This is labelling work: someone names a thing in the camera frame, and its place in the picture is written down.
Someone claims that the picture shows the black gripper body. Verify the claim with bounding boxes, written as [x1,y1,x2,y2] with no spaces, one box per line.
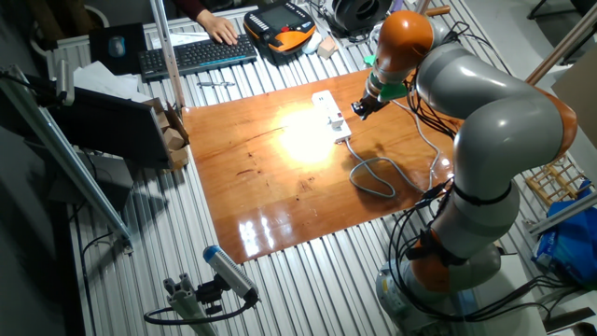
[357,91,389,115]

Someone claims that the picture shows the person's dark sleeved forearm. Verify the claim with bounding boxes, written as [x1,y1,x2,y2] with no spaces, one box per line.
[172,0,209,22]

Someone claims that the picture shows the person's hand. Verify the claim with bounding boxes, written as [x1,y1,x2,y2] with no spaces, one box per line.
[195,8,241,47]

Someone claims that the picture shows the white power strip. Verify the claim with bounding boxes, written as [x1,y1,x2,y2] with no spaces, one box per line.
[311,89,354,144]

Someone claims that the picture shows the beige wooden cube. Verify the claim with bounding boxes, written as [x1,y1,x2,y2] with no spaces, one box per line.
[316,35,340,60]

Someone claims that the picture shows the white rounded object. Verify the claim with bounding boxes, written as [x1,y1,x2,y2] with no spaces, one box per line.
[301,31,324,55]

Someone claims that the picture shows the wooden dowel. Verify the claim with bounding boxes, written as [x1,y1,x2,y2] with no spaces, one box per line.
[423,4,452,18]

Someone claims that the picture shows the orange and black teach pendant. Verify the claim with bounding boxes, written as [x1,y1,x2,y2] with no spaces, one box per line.
[243,0,317,55]

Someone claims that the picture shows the brown wooden board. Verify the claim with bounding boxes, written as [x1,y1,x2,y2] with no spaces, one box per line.
[180,67,467,266]

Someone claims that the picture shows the black keyboard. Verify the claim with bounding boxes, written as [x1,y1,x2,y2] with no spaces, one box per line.
[137,33,258,84]

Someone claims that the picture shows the white paper sheet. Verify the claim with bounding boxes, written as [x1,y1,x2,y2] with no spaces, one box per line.
[151,30,230,50]

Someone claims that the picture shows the wooden peg rack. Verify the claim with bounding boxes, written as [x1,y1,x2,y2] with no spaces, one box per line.
[525,156,596,207]

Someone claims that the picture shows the black mouse pad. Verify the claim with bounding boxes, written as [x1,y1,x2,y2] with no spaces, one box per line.
[88,21,149,76]

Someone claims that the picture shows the white base platform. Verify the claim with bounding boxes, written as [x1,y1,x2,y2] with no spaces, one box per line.
[461,254,548,336]

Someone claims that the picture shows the blue plastic bag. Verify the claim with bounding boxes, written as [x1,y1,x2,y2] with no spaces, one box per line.
[531,179,597,288]

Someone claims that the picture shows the grey computer mouse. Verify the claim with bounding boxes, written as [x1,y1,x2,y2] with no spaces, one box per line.
[107,35,127,58]

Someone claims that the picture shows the dark open box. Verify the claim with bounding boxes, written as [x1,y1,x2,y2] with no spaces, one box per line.
[25,74,187,172]

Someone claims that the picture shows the white paper stack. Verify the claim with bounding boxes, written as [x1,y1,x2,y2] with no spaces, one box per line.
[73,60,151,104]

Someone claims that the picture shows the short aluminium profile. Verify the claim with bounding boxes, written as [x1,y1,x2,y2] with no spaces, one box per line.
[162,273,220,336]

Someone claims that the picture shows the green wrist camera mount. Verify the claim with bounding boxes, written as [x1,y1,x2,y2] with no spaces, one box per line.
[362,53,410,104]

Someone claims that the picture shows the grey power strip cable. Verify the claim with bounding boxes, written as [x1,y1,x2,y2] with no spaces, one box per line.
[341,99,450,199]

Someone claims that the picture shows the thin black wrist cables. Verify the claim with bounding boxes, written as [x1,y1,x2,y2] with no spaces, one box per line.
[404,21,467,140]

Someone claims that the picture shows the black cable connector box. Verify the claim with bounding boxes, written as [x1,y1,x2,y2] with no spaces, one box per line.
[413,180,450,210]

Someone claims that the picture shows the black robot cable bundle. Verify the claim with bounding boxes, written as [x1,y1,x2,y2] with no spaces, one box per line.
[384,186,597,326]

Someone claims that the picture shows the silver camera with blue end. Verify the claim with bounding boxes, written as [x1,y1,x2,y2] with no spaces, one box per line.
[202,245,260,304]

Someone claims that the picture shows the black camera clamp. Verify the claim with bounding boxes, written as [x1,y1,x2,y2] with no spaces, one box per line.
[195,274,226,316]

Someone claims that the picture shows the black camera cable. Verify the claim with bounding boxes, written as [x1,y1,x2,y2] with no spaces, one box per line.
[143,298,258,327]

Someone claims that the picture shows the long aluminium frame bar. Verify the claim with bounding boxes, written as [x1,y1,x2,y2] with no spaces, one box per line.
[0,64,134,256]

